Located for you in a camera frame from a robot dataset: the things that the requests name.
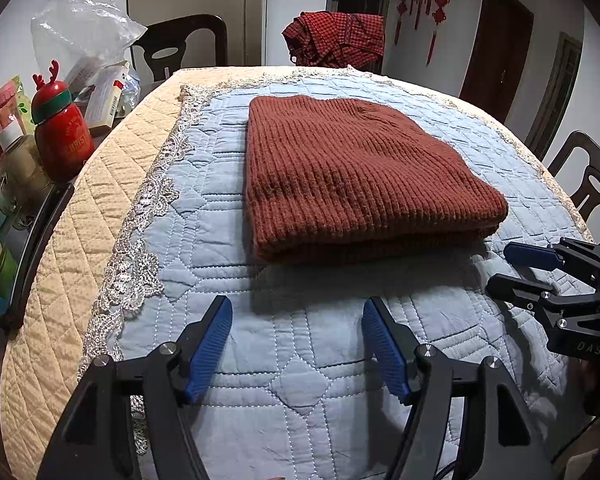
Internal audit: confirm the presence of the beige jar with white lid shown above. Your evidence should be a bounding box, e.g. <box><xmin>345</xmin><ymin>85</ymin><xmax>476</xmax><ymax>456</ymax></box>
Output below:
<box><xmin>0</xmin><ymin>122</ymin><xmax>55</xmax><ymax>218</ymax></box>

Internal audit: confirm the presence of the clear plastic bag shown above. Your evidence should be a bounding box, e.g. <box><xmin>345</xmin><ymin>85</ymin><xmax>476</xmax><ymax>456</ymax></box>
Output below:
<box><xmin>30</xmin><ymin>0</ymin><xmax>148</xmax><ymax>97</ymax></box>

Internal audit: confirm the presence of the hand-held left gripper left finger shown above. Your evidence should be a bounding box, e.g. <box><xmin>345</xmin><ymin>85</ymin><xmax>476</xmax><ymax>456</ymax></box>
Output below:
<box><xmin>37</xmin><ymin>295</ymin><xmax>234</xmax><ymax>480</ymax></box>

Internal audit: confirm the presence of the white cardboard box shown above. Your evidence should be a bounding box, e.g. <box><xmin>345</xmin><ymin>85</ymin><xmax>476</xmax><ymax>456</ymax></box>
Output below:
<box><xmin>87</xmin><ymin>62</ymin><xmax>132</xmax><ymax>129</ymax></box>

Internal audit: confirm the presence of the dark wooden chair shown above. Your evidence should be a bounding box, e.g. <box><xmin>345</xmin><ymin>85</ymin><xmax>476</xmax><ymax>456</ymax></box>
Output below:
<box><xmin>547</xmin><ymin>130</ymin><xmax>600</xmax><ymax>251</ymax></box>
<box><xmin>129</xmin><ymin>14</ymin><xmax>229</xmax><ymax>92</ymax></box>

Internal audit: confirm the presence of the brown wooden door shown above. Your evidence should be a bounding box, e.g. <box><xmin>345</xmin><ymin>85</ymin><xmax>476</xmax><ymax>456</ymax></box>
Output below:
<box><xmin>459</xmin><ymin>0</ymin><xmax>535</xmax><ymax>126</ymax></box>

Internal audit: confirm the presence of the red green snack packet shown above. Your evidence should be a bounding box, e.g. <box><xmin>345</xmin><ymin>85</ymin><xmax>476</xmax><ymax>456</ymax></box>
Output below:
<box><xmin>0</xmin><ymin>76</ymin><xmax>34</xmax><ymax>137</ymax></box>

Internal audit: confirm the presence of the rust brown knitted sweater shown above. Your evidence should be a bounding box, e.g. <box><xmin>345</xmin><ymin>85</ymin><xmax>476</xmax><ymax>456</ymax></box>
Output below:
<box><xmin>244</xmin><ymin>95</ymin><xmax>510</xmax><ymax>266</ymax></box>

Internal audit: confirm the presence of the red reindeer thermos bottle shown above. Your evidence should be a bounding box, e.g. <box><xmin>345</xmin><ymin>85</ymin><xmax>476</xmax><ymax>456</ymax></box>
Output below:
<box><xmin>31</xmin><ymin>59</ymin><xmax>96</xmax><ymax>182</ymax></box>

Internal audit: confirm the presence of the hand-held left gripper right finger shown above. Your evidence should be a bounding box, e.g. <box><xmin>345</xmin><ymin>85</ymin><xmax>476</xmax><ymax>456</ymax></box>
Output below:
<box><xmin>362</xmin><ymin>296</ymin><xmax>556</xmax><ymax>480</ymax></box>

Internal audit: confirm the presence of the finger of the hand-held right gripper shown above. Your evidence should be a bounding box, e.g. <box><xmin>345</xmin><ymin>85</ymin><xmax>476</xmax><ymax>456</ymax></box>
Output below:
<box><xmin>485</xmin><ymin>272</ymin><xmax>600</xmax><ymax>322</ymax></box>
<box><xmin>504</xmin><ymin>237</ymin><xmax>600</xmax><ymax>286</ymax></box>

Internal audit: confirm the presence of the grey framed door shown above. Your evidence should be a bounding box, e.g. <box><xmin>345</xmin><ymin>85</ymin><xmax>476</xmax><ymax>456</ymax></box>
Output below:
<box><xmin>525</xmin><ymin>31</ymin><xmax>584</xmax><ymax>156</ymax></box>

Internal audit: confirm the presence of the blue beige quilted table cover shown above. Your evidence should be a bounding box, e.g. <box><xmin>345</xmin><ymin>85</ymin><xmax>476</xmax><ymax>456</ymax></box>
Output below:
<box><xmin>0</xmin><ymin>64</ymin><xmax>596</xmax><ymax>480</ymax></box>

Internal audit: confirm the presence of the red plaid shirt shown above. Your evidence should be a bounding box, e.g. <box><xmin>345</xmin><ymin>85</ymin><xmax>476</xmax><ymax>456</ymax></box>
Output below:
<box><xmin>281</xmin><ymin>10</ymin><xmax>386</xmax><ymax>68</ymax></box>

